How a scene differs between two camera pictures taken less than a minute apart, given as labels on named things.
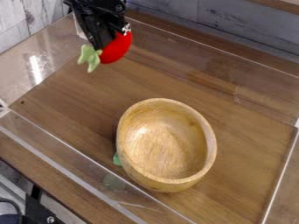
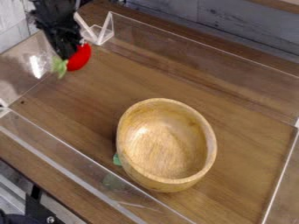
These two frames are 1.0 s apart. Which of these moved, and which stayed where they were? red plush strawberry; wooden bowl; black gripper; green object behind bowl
Moved: red plush strawberry; black gripper
Stayed: green object behind bowl; wooden bowl
